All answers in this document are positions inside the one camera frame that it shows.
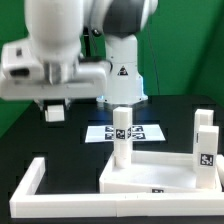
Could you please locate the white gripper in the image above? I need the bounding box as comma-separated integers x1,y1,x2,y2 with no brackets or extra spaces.
0,39,112,100

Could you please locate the white desk top tray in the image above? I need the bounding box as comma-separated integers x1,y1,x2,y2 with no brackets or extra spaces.
99,151,222,194

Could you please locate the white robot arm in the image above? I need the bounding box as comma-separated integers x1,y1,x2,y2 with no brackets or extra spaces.
0,0,158,105

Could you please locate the white L-shaped fence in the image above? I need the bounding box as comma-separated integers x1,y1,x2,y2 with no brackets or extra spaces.
9,157,224,218

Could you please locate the fiducial marker sheet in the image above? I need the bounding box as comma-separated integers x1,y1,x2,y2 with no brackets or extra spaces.
85,124,165,143

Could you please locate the white block right edge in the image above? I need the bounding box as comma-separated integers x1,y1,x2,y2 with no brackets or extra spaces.
216,154,224,185

